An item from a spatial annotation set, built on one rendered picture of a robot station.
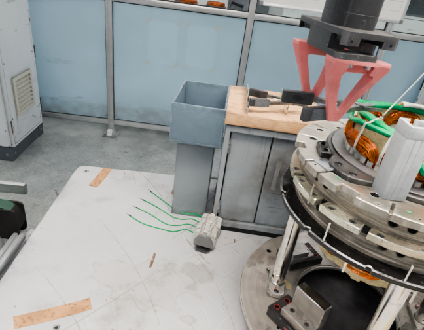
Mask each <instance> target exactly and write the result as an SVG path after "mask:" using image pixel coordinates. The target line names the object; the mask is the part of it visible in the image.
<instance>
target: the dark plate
mask: <svg viewBox="0 0 424 330"><path fill-rule="evenodd" d="M303 282H306V283H307V284H308V285H309V286H310V287H311V288H312V289H313V290H315V292H316V293H317V294H319V295H320V296H321V297H322V298H324V299H325V300H326V301H327V302H328V303H329V304H331V305H332V308H331V310H330V313H329V315H328V318H327V320H326V322H325V324H324V330H365V328H366V326H367V324H368V322H369V321H370V318H371V317H372V314H373V313H374V311H375V309H376V307H377V305H378V303H379V301H380V299H381V295H380V294H378V293H377V292H376V291H375V290H374V289H372V288H371V287H370V286H369V285H367V284H365V283H364V282H362V281H360V282H358V281H356V280H354V279H351V278H350V275H348V274H345V273H343V272H339V271H336V270H329V269H319V270H314V271H311V272H308V273H307V274H305V275H304V276H303V277H302V278H301V279H300V281H299V282H298V285H300V284H302V283H303ZM298 285H297V286H298ZM389 330H396V321H395V320H394V322H393V324H392V326H391V327H390V329H389Z"/></svg>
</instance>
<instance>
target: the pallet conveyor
mask: <svg viewBox="0 0 424 330"><path fill-rule="evenodd" d="M0 192H2V193H14V194H27V183H19V182H12V181H0ZM26 228H27V220H26V213H25V208H24V205H23V203H22V202H20V201H15V200H3V199H0V238H5V239H8V241H7V242H6V243H5V245H4V246H3V247H2V248H1V250H0V280H1V278H2V277H3V276H4V274H5V272H6V271H7V270H8V269H9V267H10V265H11V264H12V262H13V261H14V260H15V258H16V257H17V255H18V254H19V252H20V251H21V249H22V248H23V246H24V245H25V244H26V242H27V241H28V239H29V237H30V236H31V235H32V233H33V232H34V230H33V229H30V230H29V232H28V231H27V229H26Z"/></svg>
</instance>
